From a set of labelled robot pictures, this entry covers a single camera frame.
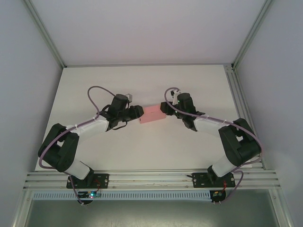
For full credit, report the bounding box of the pink paper box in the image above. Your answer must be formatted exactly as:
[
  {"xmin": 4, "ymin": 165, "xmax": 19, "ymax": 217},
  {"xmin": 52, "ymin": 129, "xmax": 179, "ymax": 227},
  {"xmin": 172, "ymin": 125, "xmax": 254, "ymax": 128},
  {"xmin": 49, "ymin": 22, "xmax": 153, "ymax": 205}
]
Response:
[{"xmin": 139, "ymin": 105, "xmax": 167, "ymax": 124}]

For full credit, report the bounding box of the circuit board with green light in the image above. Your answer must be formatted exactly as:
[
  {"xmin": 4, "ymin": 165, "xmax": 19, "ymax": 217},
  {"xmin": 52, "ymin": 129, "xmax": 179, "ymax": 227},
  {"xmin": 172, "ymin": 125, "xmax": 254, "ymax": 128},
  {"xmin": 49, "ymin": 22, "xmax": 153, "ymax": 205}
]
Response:
[{"xmin": 77, "ymin": 190, "xmax": 103, "ymax": 200}]

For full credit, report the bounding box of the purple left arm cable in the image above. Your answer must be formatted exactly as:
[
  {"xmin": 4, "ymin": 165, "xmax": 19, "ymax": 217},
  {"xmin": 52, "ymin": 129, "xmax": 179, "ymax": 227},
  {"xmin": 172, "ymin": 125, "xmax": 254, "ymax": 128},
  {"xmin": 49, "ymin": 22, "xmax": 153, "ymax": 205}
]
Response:
[{"xmin": 38, "ymin": 86, "xmax": 119, "ymax": 206}]

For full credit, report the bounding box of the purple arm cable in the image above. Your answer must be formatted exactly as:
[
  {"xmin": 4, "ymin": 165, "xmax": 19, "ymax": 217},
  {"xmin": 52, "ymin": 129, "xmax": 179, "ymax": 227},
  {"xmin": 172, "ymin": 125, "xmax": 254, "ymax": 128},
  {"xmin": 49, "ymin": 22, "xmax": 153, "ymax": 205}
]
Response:
[
  {"xmin": 38, "ymin": 86, "xmax": 119, "ymax": 206},
  {"xmin": 164, "ymin": 87, "xmax": 264, "ymax": 205}
]

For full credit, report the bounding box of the aluminium side rail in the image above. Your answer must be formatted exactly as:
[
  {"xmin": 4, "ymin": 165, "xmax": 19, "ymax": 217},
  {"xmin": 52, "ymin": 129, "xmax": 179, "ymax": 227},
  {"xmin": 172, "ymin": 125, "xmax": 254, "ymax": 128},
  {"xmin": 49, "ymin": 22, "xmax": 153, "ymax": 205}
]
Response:
[{"xmin": 223, "ymin": 64, "xmax": 267, "ymax": 170}]

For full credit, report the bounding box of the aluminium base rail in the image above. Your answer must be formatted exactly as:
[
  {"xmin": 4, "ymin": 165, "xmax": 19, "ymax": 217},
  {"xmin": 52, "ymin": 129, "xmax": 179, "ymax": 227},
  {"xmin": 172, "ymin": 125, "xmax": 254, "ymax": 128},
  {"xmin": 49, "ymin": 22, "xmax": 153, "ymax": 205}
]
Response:
[{"xmin": 23, "ymin": 168, "xmax": 283, "ymax": 190}]

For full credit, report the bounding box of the slotted grey cable duct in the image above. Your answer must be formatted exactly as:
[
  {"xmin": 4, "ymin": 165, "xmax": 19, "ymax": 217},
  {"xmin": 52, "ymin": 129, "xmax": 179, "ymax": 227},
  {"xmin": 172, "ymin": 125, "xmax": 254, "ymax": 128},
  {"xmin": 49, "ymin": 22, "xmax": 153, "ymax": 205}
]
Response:
[{"xmin": 32, "ymin": 190, "xmax": 213, "ymax": 202}]

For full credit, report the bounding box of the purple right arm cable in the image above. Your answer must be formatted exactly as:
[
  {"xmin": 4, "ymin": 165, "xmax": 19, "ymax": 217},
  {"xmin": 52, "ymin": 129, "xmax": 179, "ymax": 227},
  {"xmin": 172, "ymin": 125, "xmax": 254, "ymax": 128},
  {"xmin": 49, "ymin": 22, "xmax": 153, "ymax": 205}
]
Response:
[{"xmin": 164, "ymin": 87, "xmax": 264, "ymax": 205}]

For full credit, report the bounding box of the aluminium frame post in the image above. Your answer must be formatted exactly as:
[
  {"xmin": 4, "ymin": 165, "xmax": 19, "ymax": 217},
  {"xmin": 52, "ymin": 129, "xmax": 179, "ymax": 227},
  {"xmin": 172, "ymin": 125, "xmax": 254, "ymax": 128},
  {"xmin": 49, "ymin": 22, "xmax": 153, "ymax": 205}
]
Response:
[
  {"xmin": 23, "ymin": 0, "xmax": 67, "ymax": 69},
  {"xmin": 231, "ymin": 0, "xmax": 279, "ymax": 70}
]

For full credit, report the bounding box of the aluminium frame leg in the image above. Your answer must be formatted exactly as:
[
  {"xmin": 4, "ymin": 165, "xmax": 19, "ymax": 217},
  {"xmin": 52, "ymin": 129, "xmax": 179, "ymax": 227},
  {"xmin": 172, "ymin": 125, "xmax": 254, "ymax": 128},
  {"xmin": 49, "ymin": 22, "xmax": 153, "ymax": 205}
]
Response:
[
  {"xmin": 10, "ymin": 189, "xmax": 33, "ymax": 227},
  {"xmin": 269, "ymin": 188, "xmax": 298, "ymax": 227}
]

